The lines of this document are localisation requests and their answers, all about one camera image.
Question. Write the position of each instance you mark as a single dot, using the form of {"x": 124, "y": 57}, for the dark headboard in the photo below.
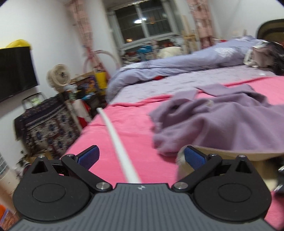
{"x": 272, "y": 31}

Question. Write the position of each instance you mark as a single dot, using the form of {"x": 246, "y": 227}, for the blue plush toy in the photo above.
{"x": 145, "y": 52}

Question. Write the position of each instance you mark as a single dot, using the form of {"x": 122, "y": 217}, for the pink right curtain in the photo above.
{"x": 203, "y": 23}

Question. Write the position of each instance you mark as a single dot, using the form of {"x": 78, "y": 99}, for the cream pillow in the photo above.
{"x": 169, "y": 52}

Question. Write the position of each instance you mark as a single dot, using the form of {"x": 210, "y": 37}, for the black wall television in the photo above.
{"x": 17, "y": 73}

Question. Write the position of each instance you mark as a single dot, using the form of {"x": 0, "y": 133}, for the pink left curtain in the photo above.
{"x": 79, "y": 14}

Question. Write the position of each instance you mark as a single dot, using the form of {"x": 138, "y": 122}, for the black wire basket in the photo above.
{"x": 33, "y": 100}

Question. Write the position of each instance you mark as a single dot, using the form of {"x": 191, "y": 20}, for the pink towel blanket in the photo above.
{"x": 134, "y": 128}

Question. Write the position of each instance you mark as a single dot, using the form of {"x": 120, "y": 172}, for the pile of clothes at headboard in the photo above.
{"x": 266, "y": 55}

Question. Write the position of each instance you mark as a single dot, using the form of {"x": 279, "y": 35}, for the lavender bed sheet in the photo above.
{"x": 187, "y": 81}

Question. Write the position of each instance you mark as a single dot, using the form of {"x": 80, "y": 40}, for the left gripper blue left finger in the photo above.
{"x": 86, "y": 158}

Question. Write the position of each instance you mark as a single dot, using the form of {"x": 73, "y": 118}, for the pink hula hoop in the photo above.
{"x": 96, "y": 63}

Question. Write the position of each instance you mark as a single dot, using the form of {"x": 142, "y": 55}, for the yellow bag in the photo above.
{"x": 101, "y": 78}

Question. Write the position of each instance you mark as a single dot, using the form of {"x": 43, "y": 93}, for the colourful toy box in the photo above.
{"x": 87, "y": 86}

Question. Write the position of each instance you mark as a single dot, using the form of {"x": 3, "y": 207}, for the blue-grey duvet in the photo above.
{"x": 225, "y": 54}

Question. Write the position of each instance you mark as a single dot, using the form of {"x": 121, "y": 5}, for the patterned cloth covered cabinet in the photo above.
{"x": 48, "y": 126}

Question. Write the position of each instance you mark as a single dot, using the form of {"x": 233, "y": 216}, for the window with bars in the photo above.
{"x": 136, "y": 22}

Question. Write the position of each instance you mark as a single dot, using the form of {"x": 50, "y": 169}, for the white plastic pipe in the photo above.
{"x": 125, "y": 162}

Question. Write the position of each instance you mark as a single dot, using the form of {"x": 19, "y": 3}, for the cream desk fan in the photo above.
{"x": 59, "y": 77}

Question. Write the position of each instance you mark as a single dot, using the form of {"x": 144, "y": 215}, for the purple sweater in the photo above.
{"x": 237, "y": 120}

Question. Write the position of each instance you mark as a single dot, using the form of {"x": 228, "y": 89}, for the pink curtain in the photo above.
{"x": 79, "y": 14}
{"x": 203, "y": 23}

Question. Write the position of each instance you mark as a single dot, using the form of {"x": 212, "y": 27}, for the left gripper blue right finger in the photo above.
{"x": 198, "y": 160}

